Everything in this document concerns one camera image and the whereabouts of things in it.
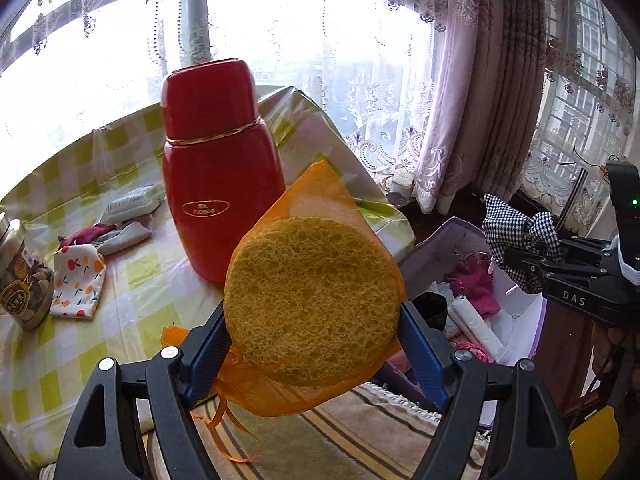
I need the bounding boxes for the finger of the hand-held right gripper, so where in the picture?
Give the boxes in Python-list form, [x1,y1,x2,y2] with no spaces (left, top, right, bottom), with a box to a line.
[557,237,621,261]
[502,250,566,292]

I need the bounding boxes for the grey cloth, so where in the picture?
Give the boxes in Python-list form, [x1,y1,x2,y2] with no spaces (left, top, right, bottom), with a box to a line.
[92,221,152,257]

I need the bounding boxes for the yellow plastic object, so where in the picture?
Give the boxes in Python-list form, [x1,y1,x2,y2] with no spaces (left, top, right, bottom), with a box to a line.
[567,405,621,480]

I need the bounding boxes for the striped rug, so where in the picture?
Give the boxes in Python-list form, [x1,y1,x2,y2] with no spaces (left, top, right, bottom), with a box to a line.
[140,382,491,480]

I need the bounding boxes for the fruit print white pouch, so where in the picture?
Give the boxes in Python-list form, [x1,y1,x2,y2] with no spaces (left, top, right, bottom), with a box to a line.
[50,243,107,320]

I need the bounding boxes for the maroon drawstring pouch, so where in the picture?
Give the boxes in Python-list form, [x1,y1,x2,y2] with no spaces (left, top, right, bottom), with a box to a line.
[60,223,118,248]

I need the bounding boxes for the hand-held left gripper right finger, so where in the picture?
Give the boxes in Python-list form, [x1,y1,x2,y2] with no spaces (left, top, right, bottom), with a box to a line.
[398,300,578,480]

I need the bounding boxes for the purple storage box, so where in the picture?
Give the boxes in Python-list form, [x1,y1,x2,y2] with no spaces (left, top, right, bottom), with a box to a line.
[398,216,547,431]

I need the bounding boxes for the mauve heavy curtain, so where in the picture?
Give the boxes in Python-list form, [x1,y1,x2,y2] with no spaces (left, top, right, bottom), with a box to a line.
[390,0,551,213]

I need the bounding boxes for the green white checkered tablecloth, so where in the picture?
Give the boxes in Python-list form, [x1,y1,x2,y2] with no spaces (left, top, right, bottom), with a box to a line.
[0,85,416,466]

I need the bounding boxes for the red thermos flask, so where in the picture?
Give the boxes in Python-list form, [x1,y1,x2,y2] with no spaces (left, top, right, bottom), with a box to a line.
[161,58,287,286]

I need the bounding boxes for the black white houndstooth cloth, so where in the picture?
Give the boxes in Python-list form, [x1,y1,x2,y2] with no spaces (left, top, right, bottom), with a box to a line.
[481,192,565,293]

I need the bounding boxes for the pale green folded cloth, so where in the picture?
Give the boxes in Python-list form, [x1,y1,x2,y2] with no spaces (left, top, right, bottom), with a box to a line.
[100,183,166,224]

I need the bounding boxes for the magenta towel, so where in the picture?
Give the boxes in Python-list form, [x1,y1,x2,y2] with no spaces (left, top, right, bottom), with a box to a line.
[445,252,501,316]

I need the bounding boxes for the yellow sponge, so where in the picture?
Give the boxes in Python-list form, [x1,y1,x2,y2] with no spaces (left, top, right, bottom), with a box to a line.
[161,159,408,463]

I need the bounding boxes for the grey window frame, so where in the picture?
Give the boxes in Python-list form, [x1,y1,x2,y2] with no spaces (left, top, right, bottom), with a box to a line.
[0,0,436,91]

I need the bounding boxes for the black scrunchie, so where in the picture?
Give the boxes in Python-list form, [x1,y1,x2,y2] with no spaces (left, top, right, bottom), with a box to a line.
[415,292,448,331]

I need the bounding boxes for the sheer lace curtain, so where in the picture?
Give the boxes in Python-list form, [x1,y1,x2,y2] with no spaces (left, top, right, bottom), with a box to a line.
[0,0,451,196]
[517,0,640,221]

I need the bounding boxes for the glass jar with metal lid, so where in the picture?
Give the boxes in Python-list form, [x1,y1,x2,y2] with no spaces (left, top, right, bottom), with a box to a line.
[0,212,55,331]

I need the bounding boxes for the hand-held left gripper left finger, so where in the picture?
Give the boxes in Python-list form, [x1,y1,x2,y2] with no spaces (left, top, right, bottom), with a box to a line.
[52,305,233,480]

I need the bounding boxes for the pink cloth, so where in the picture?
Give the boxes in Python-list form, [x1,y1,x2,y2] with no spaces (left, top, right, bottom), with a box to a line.
[452,341,495,364]

